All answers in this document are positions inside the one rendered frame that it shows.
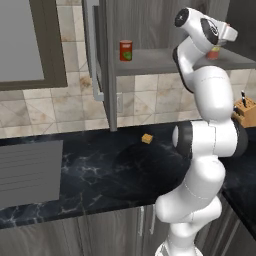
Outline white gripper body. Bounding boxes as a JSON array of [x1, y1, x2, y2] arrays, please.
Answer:
[[218, 23, 239, 43]]

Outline black knife handle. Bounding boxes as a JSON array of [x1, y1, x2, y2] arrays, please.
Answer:
[[240, 90, 248, 108]]

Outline yellow sponge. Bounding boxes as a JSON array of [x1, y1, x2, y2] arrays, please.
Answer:
[[141, 133, 154, 145]]

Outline grey base cabinet door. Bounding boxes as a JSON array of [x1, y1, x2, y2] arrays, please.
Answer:
[[146, 203, 175, 256], [77, 206, 148, 256]]

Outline silver base cabinet handle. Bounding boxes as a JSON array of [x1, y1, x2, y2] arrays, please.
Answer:
[[149, 203, 157, 235], [137, 205, 145, 237]]

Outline red can with green label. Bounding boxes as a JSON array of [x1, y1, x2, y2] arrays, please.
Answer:
[[119, 39, 134, 62]]

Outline grey framed window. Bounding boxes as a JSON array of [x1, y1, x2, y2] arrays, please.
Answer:
[[0, 0, 69, 92]]

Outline grey wall cabinet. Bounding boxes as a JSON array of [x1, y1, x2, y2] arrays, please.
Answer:
[[98, 0, 256, 77]]

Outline red can with yellow label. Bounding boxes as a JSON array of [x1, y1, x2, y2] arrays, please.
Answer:
[[206, 45, 222, 61]]

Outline dark wall cabinet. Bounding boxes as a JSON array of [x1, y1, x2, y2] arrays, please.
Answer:
[[225, 0, 256, 62]]

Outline grey cabinet door handle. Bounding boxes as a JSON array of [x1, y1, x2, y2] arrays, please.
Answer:
[[90, 56, 105, 102]]

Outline wooden knife block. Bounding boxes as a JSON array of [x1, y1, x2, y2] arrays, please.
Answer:
[[231, 96, 256, 129]]

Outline grey corner base cabinets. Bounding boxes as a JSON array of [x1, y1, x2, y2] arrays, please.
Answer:
[[195, 193, 256, 256]]

